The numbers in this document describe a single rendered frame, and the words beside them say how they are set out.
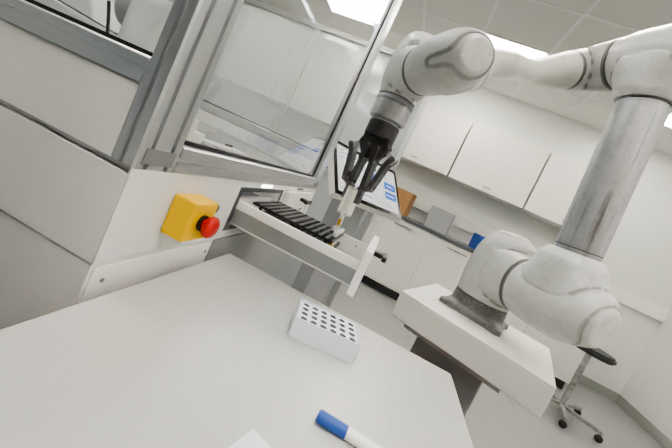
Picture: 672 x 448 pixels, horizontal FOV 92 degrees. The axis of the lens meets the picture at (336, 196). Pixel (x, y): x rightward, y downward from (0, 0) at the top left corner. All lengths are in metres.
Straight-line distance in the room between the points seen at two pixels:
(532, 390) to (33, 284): 0.94
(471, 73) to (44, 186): 0.67
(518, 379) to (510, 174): 3.45
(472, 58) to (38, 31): 0.65
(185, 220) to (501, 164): 3.89
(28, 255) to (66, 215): 0.09
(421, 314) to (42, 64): 0.91
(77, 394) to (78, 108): 0.36
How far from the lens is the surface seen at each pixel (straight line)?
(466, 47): 0.62
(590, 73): 1.11
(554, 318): 0.91
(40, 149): 0.63
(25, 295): 0.66
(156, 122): 0.51
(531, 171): 4.29
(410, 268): 3.79
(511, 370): 0.93
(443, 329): 0.93
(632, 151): 0.98
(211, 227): 0.59
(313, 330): 0.61
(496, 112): 4.70
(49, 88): 0.63
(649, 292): 5.24
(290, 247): 0.77
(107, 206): 0.54
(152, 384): 0.46
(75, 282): 0.59
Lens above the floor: 1.06
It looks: 4 degrees down
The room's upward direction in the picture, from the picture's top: 25 degrees clockwise
